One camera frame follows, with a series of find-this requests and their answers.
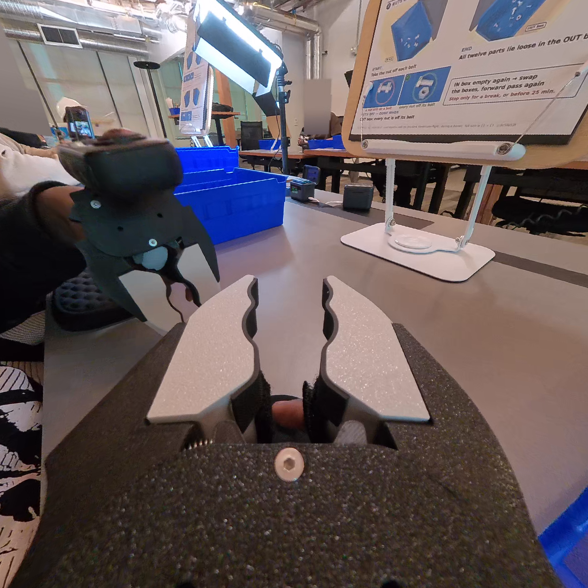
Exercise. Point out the black wrist rest pad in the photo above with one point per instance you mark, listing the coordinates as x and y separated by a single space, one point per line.
87 303

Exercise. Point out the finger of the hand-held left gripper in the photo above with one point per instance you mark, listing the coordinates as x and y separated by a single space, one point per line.
186 276
152 285

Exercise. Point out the dark grey box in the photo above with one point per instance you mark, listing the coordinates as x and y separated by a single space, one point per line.
358 197

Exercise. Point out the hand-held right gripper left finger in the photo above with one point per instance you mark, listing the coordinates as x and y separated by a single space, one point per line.
207 363

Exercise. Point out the person's left hand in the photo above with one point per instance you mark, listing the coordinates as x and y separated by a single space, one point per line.
60 211

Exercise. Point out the person's right hand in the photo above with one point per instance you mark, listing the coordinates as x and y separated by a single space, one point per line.
289 415

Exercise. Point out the sign board on white stand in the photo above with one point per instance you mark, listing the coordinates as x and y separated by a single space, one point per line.
459 64

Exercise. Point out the black floor lamp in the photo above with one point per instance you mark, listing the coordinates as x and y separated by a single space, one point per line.
147 92

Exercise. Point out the standing banner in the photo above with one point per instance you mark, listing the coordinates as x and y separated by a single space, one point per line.
195 87

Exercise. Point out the black and white printed trousers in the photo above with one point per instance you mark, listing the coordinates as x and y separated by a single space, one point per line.
18 459

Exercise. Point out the small black and blue device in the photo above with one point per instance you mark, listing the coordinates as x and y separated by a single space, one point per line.
301 190

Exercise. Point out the wooden office desk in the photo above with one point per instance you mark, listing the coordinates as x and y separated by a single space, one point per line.
276 154

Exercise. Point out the studio light panel on stand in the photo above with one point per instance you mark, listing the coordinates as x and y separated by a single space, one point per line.
234 41

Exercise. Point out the blue divided plastic bin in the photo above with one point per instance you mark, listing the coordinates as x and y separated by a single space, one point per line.
239 207

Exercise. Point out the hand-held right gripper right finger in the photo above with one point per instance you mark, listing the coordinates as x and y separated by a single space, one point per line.
372 367

